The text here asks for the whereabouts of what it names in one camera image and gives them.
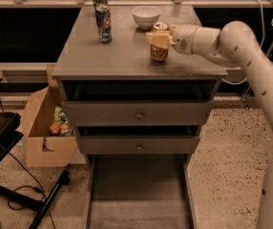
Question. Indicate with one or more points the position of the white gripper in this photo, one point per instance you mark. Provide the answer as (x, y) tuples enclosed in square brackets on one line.
[(182, 38)]

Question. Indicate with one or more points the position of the orange soda can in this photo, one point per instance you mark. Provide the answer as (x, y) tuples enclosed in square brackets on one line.
[(159, 51)]

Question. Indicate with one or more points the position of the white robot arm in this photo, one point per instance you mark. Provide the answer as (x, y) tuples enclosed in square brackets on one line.
[(235, 45)]

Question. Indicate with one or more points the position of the blue patterned tall can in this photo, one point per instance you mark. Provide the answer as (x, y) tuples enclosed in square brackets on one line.
[(103, 22)]

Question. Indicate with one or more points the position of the grey drawer cabinet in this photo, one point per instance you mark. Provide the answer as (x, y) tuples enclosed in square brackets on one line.
[(127, 58)]

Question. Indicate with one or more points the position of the grey top drawer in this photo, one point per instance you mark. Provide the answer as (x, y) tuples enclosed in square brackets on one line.
[(136, 103)]

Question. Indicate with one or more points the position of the grey drawer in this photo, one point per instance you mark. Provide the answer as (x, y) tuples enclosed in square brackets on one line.
[(136, 103), (132, 140), (139, 192)]

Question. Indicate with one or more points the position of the grey middle drawer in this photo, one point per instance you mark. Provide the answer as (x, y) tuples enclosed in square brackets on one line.
[(132, 140)]

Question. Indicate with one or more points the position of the grey bottom drawer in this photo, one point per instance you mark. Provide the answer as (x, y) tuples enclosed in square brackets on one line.
[(139, 192)]

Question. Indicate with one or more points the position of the white ceramic bowl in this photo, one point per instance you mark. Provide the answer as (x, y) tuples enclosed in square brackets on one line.
[(146, 16)]

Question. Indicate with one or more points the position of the green snack bag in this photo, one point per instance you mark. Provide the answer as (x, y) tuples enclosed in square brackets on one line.
[(59, 116)]

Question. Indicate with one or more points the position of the red apple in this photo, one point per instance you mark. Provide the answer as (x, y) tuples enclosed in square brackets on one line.
[(55, 129)]

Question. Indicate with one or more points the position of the cardboard box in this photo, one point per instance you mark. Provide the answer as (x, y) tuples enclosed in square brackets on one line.
[(42, 148)]

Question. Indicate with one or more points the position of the black stand with tray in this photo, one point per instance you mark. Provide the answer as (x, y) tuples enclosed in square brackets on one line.
[(9, 137)]

